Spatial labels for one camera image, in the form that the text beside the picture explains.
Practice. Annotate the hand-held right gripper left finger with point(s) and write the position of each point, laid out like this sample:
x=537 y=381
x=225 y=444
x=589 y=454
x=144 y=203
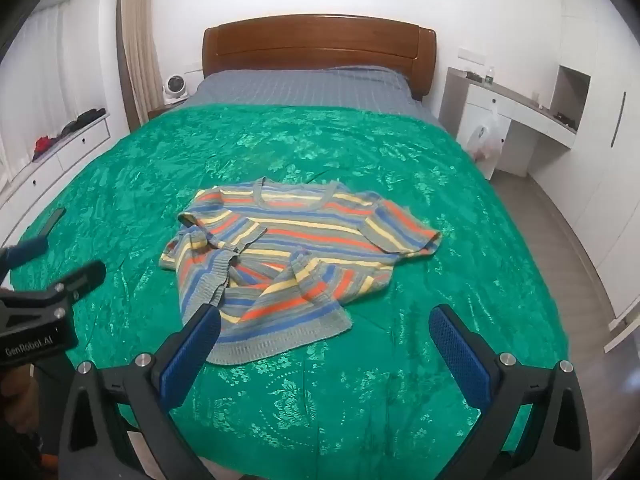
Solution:
x=192 y=355

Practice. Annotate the green patterned blanket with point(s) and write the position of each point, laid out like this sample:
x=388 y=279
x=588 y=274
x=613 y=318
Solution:
x=350 y=150

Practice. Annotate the clear bottle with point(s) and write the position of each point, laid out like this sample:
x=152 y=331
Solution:
x=490 y=75

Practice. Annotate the grey quilted bed cover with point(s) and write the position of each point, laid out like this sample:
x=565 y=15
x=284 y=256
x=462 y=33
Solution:
x=300 y=87

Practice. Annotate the white desk fan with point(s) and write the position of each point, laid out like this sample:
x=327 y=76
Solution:
x=175 y=87

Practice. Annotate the dark clothes pile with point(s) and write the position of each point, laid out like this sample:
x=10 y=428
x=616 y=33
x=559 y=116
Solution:
x=82 y=120

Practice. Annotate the wooden nightstand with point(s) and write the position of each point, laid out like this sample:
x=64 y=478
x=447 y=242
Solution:
x=165 y=109

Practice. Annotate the wooden headboard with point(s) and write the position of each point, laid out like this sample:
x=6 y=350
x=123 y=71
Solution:
x=310 y=40

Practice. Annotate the white desk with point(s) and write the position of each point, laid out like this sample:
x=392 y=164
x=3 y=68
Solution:
x=500 y=102

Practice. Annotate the red cloth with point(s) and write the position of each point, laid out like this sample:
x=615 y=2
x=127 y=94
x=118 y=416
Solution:
x=44 y=145

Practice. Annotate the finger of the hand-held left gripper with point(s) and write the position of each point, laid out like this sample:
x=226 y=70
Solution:
x=27 y=251
x=82 y=275

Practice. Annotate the striped knit sweater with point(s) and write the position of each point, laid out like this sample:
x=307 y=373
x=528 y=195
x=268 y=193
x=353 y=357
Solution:
x=300 y=240

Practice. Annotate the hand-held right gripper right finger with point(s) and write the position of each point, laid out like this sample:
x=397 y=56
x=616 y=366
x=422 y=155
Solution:
x=460 y=355

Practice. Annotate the beige curtain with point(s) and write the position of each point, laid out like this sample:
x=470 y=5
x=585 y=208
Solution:
x=140 y=35

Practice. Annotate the white plastic bag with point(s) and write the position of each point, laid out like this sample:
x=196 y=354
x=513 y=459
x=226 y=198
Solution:
x=482 y=135

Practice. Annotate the white drawer cabinet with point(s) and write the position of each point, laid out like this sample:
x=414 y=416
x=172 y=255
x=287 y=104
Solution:
x=75 y=145

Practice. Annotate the white wardrobe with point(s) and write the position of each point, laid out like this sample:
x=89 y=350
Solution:
x=600 y=160

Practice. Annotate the white sheer curtain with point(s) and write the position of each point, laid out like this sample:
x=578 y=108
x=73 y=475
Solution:
x=50 y=60

